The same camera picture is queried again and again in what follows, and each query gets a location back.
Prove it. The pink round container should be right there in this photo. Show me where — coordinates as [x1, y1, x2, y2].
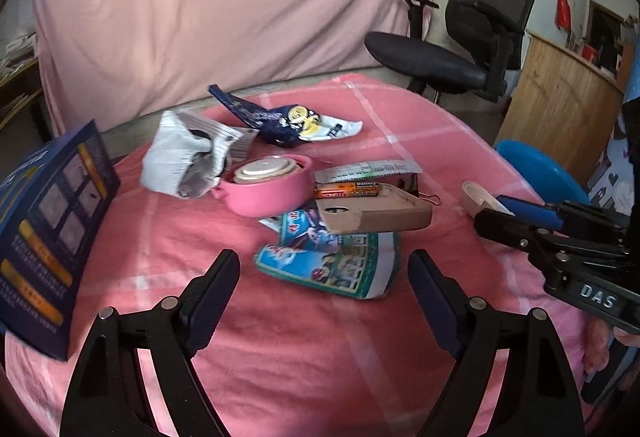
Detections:
[212, 154, 314, 218]

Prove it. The person's right hand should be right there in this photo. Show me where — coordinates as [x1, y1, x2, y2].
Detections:
[609, 324, 640, 349]

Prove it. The white crumpled bag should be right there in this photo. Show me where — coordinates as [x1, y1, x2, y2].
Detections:
[141, 110, 257, 200]

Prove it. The blue white snack wrapper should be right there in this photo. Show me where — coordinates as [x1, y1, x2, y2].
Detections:
[259, 207, 351, 250]

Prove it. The wooden cabinet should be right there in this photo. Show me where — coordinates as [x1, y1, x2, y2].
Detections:
[495, 31, 626, 188]

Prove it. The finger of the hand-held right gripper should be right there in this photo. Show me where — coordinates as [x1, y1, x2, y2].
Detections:
[497, 194, 566, 230]
[473, 208, 551, 268]

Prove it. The black office chair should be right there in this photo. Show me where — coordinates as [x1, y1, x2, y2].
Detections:
[364, 0, 546, 105]

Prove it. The blue plastic bin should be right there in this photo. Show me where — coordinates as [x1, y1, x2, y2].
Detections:
[492, 140, 592, 208]

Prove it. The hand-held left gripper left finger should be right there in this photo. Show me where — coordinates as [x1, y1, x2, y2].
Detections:
[59, 248, 242, 437]

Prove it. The green blue snack wrapper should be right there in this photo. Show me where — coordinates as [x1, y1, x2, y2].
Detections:
[252, 232, 401, 300]

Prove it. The orange battery pack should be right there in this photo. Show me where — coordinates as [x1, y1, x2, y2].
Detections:
[314, 182, 383, 203]

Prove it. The beige phone case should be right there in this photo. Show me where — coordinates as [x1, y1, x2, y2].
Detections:
[315, 183, 433, 235]

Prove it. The pink backdrop sheet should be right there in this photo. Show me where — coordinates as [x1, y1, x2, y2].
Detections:
[30, 0, 437, 138]

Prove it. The blue printed cloth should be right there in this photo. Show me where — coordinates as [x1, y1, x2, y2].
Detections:
[587, 82, 640, 218]

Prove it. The dark blue carton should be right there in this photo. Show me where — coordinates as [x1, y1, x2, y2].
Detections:
[0, 120, 122, 363]

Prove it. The dark framed board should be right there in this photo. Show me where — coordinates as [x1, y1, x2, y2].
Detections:
[585, 0, 626, 68]

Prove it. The wooden shelf with papers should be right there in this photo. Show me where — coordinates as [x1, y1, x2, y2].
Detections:
[0, 32, 56, 148]

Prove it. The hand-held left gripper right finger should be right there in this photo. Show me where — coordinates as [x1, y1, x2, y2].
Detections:
[407, 249, 586, 437]

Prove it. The small white cup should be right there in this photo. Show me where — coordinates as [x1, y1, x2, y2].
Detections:
[461, 180, 516, 220]

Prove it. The dark blue snack wrapper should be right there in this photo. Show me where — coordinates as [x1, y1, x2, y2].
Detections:
[207, 84, 363, 148]

